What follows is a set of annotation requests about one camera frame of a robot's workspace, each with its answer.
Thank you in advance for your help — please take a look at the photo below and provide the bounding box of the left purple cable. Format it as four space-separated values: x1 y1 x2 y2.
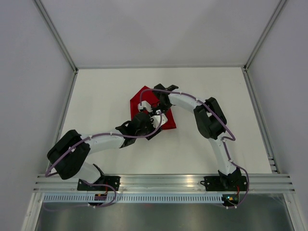
42 115 163 212

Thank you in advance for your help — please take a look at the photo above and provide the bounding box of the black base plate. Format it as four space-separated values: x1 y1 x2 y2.
200 176 248 192
77 175 121 191

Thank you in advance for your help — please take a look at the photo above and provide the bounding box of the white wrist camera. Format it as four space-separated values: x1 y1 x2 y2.
138 101 153 113
151 114 168 128

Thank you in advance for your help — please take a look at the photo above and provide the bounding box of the purple cable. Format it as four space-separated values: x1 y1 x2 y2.
42 115 163 212
139 88 251 210

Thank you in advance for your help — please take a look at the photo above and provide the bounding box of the left aluminium frame post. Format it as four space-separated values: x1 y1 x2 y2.
33 0 78 74

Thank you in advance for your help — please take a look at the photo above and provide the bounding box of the right aluminium frame post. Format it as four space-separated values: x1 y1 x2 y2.
243 0 289 72

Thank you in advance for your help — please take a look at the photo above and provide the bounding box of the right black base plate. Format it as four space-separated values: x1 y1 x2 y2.
200 176 248 192

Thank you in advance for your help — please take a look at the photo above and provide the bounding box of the aluminium front rail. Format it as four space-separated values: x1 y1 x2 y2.
33 174 295 193

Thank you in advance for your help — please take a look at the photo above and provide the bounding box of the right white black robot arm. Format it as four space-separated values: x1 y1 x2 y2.
152 84 243 191

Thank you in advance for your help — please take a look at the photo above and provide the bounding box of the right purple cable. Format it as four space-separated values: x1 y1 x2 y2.
139 88 251 210

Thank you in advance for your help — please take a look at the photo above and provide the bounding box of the aluminium frame post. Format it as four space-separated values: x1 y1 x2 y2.
243 0 289 72
33 0 78 74

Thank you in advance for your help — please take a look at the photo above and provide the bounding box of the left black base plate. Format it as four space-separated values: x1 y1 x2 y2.
77 175 121 191

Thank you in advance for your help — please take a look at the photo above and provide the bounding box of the red cloth napkin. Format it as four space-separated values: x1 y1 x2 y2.
130 86 177 130

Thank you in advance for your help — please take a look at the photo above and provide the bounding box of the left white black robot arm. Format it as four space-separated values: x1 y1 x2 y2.
45 112 164 191

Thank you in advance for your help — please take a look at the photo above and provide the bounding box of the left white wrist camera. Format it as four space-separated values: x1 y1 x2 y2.
151 114 168 128

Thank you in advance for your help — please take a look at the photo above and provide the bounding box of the slotted white cable duct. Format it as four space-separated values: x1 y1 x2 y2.
43 193 223 204

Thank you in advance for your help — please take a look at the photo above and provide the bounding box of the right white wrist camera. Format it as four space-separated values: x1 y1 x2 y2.
138 101 153 113

